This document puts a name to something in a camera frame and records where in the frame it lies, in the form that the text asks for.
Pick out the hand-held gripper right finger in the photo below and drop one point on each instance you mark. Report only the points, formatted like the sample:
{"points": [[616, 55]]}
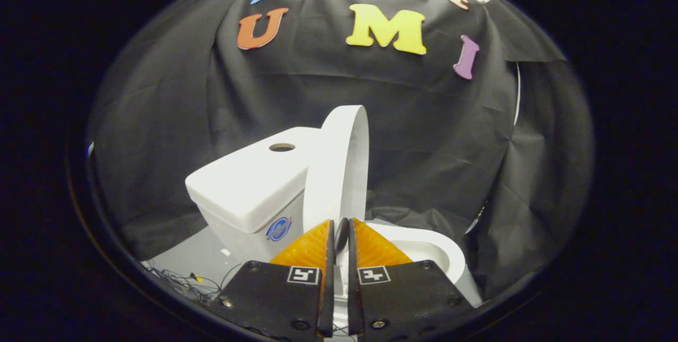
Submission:
{"points": [[402, 299]]}

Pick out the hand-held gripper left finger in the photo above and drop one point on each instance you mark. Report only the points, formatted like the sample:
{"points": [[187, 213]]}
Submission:
{"points": [[275, 299]]}

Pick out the white toilet lid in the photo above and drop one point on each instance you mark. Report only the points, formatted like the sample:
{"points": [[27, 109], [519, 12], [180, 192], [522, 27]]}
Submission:
{"points": [[339, 172]]}

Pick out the black backdrop cloth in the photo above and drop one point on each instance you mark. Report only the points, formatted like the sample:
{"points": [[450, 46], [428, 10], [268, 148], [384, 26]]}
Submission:
{"points": [[424, 135]]}

